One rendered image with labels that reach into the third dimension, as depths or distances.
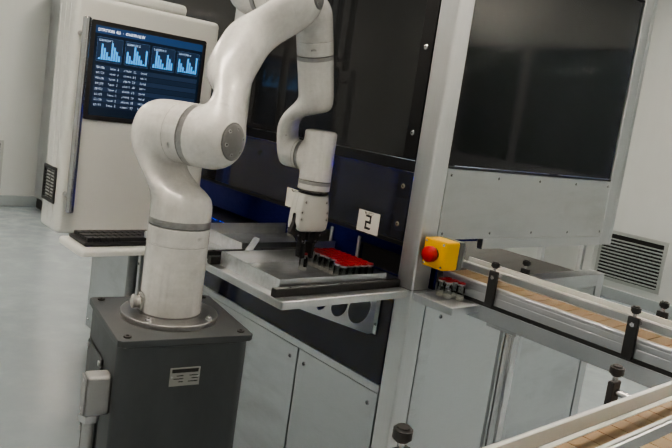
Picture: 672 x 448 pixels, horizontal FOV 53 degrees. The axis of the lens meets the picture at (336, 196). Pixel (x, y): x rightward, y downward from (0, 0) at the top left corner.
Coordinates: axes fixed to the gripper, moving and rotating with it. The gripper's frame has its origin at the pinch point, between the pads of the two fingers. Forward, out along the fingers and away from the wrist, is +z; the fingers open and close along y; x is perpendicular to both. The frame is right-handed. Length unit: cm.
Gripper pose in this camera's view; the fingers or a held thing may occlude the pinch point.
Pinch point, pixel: (304, 249)
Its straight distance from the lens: 179.8
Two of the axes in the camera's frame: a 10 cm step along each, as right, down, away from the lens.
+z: -1.4, 9.8, 1.2
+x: 6.3, 1.8, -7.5
